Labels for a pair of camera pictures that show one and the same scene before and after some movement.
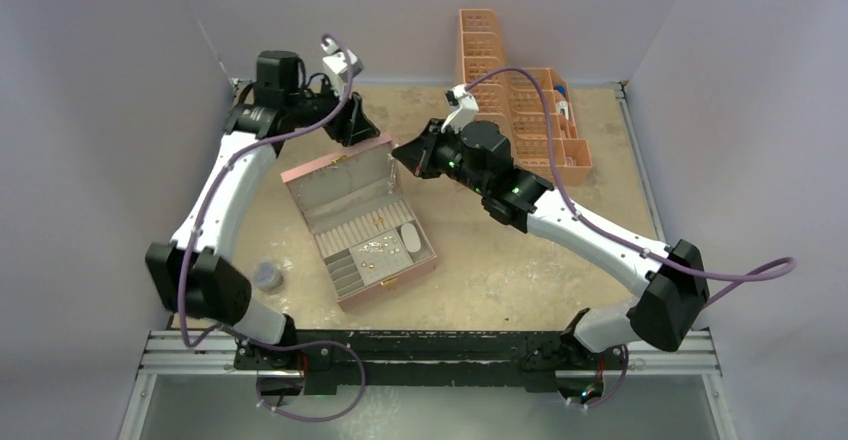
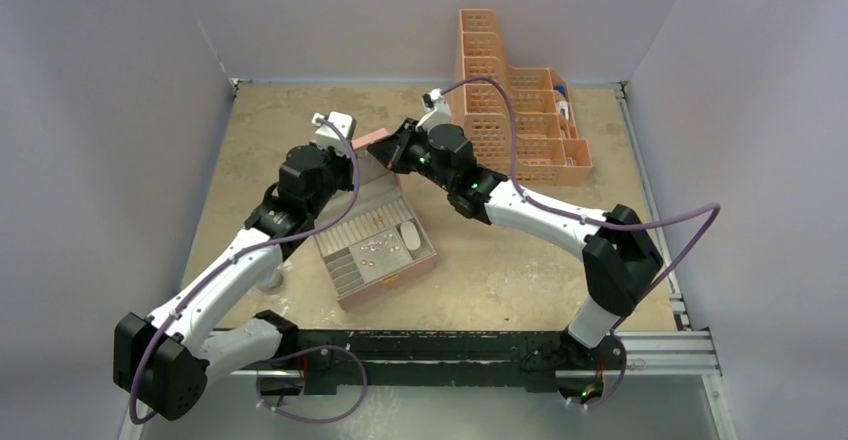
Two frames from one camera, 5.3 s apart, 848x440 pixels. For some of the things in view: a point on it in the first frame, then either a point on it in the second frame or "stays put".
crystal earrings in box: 377,247 stays put
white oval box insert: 410,237 stays put
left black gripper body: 316,107 to 336,171
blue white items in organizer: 562,104 stays put
